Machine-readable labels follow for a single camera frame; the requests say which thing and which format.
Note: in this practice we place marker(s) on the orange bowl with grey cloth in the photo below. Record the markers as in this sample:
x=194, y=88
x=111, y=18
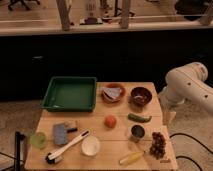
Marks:
x=113, y=92

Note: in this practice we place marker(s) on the white black brush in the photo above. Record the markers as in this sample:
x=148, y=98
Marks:
x=51, y=158

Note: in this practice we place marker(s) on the grey blue sponge block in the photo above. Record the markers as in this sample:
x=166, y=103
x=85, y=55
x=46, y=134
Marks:
x=61, y=131

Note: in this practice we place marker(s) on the metal cup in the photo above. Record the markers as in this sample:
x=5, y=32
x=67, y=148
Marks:
x=137, y=133

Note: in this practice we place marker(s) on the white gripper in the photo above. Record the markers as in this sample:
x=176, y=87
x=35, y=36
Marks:
x=168, y=113

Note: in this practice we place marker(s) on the green plastic cup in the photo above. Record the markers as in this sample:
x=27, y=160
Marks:
x=38, y=140

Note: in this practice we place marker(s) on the purple grape bunch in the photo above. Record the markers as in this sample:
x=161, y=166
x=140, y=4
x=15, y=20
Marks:
x=157, y=148

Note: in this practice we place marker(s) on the green plastic tray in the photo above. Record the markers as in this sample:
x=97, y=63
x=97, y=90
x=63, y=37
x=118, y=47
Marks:
x=70, y=94

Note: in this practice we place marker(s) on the green cucumber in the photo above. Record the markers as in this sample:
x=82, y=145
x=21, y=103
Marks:
x=138, y=118

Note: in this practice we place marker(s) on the black stand left of table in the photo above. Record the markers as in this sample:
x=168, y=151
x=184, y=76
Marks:
x=19, y=151

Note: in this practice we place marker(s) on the yellow banana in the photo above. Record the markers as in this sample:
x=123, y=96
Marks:
x=131, y=158

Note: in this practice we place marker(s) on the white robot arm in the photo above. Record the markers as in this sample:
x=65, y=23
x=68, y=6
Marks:
x=185, y=82

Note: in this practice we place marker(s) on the dark brown bowl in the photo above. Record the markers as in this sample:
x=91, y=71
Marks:
x=140, y=96

